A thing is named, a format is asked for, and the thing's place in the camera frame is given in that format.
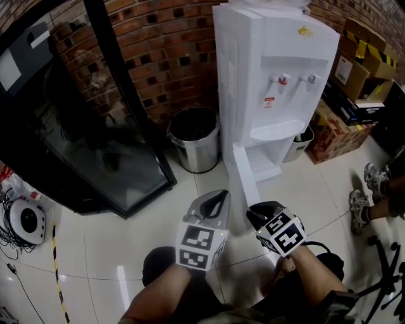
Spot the white water dispenser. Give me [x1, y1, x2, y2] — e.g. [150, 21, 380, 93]
[211, 0, 341, 184]

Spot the cardboard box with striped tape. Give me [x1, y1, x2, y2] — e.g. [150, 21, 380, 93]
[343, 17, 401, 80]

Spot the plain brown cardboard box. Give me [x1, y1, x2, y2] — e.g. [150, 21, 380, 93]
[330, 49, 371, 102]

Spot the black glass door cabinet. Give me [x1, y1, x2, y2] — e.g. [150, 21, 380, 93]
[0, 0, 178, 220]

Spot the person's right leg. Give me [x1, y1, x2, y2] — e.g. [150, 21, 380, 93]
[252, 252, 360, 324]

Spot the stainless steel trash can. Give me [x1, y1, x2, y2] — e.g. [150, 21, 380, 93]
[166, 106, 221, 174]

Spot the yellow black striped tape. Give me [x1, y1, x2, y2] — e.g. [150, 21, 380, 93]
[51, 221, 71, 324]

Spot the brown printed cardboard box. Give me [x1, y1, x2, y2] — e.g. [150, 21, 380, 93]
[305, 100, 376, 165]

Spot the person's left leg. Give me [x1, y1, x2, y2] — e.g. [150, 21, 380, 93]
[141, 246, 222, 324]

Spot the red white plastic bag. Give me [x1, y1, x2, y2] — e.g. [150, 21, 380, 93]
[0, 166, 42, 204]

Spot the white cabinet door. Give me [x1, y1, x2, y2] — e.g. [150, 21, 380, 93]
[228, 142, 264, 237]

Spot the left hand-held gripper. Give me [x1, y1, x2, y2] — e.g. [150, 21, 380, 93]
[175, 189, 232, 273]

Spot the person's left forearm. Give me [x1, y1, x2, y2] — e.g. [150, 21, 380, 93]
[118, 262, 210, 324]

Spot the black cable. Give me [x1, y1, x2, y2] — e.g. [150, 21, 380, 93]
[0, 246, 47, 324]

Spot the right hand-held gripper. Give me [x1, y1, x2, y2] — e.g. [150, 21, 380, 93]
[246, 201, 308, 257]

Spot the stack of black boxes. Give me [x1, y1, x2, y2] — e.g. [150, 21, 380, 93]
[321, 78, 386, 127]

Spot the small white waste bin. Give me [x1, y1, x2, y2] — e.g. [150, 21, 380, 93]
[282, 125, 315, 164]

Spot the white round device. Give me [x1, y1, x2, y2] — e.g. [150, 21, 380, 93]
[8, 197, 47, 245]

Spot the person's right forearm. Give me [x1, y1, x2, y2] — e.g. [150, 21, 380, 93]
[277, 245, 349, 315]

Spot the person's leg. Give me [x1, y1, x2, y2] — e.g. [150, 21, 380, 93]
[252, 252, 360, 324]
[141, 246, 222, 324]
[366, 192, 405, 222]
[383, 156, 405, 194]

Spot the black office chair base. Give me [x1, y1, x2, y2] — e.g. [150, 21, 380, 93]
[356, 235, 405, 318]

